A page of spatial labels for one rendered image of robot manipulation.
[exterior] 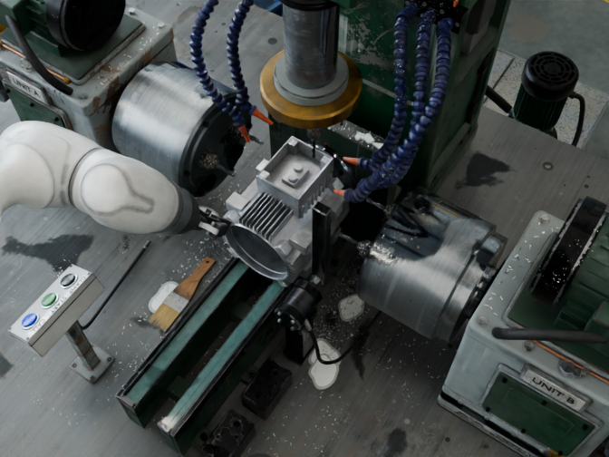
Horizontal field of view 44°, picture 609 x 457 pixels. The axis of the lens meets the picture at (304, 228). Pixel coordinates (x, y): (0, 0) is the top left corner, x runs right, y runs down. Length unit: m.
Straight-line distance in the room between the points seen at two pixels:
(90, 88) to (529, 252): 0.92
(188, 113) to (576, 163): 0.99
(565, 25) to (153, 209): 2.73
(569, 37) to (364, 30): 2.14
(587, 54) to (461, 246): 2.22
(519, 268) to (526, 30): 2.26
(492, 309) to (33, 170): 0.76
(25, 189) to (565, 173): 1.31
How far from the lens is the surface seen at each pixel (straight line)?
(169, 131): 1.56
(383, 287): 1.40
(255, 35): 2.22
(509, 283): 1.36
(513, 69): 2.75
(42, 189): 1.17
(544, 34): 3.55
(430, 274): 1.36
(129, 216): 1.10
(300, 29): 1.22
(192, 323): 1.57
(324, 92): 1.31
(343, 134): 1.52
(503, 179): 1.94
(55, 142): 1.19
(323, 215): 1.28
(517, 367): 1.35
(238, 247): 1.58
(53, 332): 1.47
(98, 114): 1.66
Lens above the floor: 2.31
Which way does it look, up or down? 57 degrees down
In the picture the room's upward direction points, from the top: 1 degrees counter-clockwise
